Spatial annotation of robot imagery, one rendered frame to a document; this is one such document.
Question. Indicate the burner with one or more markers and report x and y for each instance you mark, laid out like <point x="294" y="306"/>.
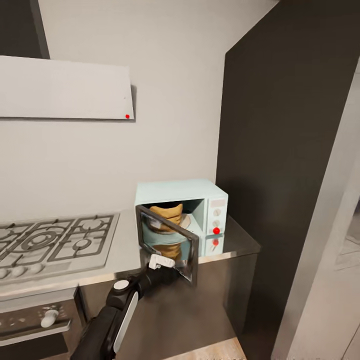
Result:
<point x="42" y="248"/>

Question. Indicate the range hood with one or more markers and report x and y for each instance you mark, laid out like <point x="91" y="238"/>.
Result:
<point x="34" y="85"/>

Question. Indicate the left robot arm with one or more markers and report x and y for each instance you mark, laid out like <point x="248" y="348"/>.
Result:
<point x="103" y="335"/>

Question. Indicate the fridge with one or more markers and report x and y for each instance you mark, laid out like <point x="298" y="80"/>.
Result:
<point x="289" y="159"/>

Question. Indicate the popcorn bag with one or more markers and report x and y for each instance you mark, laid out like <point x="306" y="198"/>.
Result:
<point x="170" y="210"/>

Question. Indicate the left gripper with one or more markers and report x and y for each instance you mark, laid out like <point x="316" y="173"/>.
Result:
<point x="162" y="275"/>

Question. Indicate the oven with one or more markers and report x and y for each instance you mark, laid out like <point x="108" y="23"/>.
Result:
<point x="44" y="326"/>

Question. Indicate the microwave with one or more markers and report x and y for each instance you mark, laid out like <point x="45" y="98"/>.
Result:
<point x="204" y="213"/>

